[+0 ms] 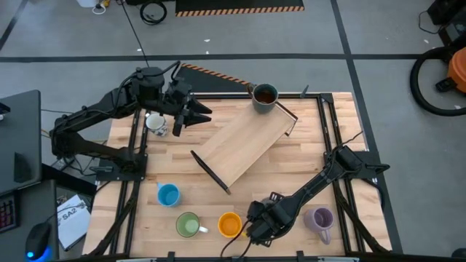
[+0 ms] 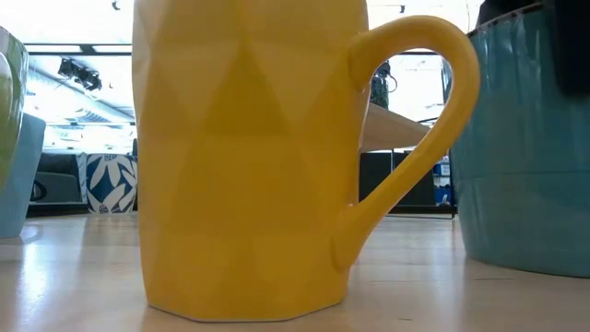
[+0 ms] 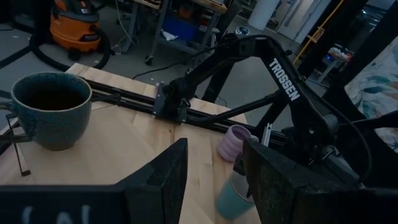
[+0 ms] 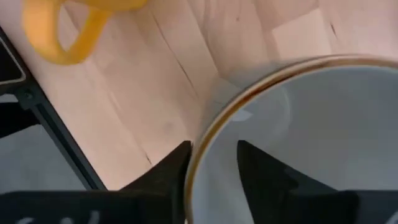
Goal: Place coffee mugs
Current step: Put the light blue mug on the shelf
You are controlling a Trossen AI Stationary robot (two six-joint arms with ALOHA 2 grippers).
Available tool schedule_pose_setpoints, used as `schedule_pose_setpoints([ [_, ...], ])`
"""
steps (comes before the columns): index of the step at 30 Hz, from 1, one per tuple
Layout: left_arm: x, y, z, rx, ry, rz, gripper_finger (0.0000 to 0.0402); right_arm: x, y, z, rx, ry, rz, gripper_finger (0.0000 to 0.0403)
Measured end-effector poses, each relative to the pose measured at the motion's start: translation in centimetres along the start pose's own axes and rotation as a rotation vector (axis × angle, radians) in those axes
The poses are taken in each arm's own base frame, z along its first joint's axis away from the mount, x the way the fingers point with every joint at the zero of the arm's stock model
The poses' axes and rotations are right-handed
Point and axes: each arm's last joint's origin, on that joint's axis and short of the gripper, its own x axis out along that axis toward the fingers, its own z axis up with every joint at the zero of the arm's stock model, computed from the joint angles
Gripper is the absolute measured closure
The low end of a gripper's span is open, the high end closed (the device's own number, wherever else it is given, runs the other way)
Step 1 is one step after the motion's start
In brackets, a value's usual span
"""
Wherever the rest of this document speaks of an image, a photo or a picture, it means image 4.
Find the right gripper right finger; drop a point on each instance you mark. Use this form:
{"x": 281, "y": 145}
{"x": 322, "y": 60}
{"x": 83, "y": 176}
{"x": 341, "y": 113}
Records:
{"x": 280, "y": 193}

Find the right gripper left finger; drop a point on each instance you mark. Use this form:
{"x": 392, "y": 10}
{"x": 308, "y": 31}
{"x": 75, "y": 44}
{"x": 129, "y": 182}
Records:
{"x": 168, "y": 174}

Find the teal glazed ceramic mug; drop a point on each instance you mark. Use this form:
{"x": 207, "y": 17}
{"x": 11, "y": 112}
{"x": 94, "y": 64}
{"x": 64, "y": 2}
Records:
{"x": 326, "y": 124}

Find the yellow faceted ceramic mug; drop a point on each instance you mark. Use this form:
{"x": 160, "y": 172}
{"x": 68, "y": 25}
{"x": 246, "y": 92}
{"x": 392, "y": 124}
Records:
{"x": 43, "y": 40}

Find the black table edge frame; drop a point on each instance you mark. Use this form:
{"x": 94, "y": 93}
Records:
{"x": 62, "y": 137}

